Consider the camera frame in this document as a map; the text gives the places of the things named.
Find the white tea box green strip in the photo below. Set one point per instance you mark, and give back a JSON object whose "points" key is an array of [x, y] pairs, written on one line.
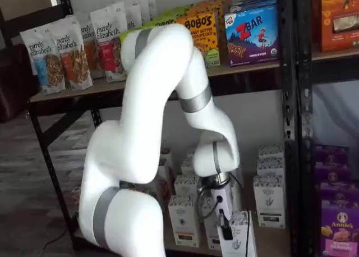
{"points": [[270, 167], [238, 234], [270, 151], [269, 189]]}

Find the blue Z Bar snack box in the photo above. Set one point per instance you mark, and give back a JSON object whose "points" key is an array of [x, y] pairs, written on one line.
{"points": [[252, 0], [252, 38]]}

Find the yellow Bobo's peanut butter box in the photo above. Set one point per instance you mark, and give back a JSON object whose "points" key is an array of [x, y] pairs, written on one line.
{"points": [[207, 38], [213, 6]]}

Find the black metal shelving rack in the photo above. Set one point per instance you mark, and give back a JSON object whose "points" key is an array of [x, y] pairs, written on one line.
{"points": [[305, 128], [287, 100]]}

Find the purple Annie's snack box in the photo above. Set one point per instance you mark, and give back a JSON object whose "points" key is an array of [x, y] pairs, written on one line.
{"points": [[332, 174], [331, 156], [339, 231], [336, 195]]}

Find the white tea box pink strip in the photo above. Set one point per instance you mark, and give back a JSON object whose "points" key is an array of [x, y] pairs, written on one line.
{"points": [[210, 234]]}

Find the blue label granola bag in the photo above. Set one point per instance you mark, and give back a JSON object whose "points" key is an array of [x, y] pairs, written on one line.
{"points": [[42, 57]]}

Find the dark maroon chair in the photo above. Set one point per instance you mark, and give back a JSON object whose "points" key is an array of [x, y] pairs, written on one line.
{"points": [[16, 83]]}

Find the white tea box orange strip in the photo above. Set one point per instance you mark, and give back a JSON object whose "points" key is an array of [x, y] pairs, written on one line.
{"points": [[182, 220], [187, 167], [185, 187]]}

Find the orange label granola bag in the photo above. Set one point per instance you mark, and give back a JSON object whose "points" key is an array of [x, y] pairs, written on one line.
{"points": [[89, 55], [73, 57]]}

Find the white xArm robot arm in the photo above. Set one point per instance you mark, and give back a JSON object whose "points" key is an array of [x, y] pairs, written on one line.
{"points": [[140, 128]]}

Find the yellow label purely elizabeth box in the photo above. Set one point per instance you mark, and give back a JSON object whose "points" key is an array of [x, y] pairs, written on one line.
{"points": [[166, 156]]}

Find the red label granola bag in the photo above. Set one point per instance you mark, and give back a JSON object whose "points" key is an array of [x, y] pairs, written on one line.
{"points": [[108, 49]]}

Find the white granola bag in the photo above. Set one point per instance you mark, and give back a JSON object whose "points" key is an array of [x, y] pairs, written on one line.
{"points": [[133, 13], [148, 4]]}

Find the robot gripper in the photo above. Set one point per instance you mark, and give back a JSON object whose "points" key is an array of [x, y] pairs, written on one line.
{"points": [[223, 201]]}

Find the orange Annie's snack box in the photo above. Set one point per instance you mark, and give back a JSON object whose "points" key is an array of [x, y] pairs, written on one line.
{"points": [[339, 15]]}

